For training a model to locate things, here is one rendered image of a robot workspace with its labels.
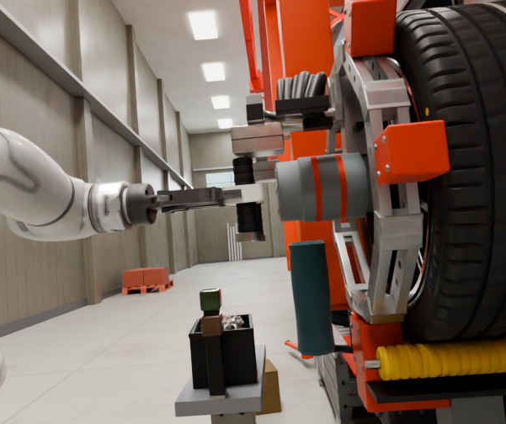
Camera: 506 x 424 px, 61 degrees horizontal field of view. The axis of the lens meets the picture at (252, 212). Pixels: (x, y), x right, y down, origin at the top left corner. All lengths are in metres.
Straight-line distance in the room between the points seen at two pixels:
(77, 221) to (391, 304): 0.56
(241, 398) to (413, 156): 0.56
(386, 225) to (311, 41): 0.93
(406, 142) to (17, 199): 0.53
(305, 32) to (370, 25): 0.72
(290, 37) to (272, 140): 0.79
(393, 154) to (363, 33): 0.28
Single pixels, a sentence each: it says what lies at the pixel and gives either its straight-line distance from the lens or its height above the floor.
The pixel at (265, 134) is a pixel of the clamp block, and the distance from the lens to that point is 0.75.
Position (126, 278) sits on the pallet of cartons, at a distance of 8.52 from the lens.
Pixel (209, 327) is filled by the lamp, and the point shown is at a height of 0.59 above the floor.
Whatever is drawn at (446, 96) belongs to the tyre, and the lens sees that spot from 0.68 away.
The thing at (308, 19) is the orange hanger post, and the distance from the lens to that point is 1.54.
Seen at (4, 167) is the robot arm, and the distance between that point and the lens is 0.65.
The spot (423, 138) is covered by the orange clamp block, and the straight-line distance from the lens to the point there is 0.61.
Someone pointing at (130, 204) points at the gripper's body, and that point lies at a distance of 0.76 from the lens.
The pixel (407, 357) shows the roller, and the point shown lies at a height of 0.52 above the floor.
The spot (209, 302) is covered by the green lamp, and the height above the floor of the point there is 0.64.
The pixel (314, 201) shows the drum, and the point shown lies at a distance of 0.87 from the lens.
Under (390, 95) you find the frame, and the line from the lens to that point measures 0.72.
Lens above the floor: 0.74
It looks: 4 degrees up
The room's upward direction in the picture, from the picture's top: 5 degrees counter-clockwise
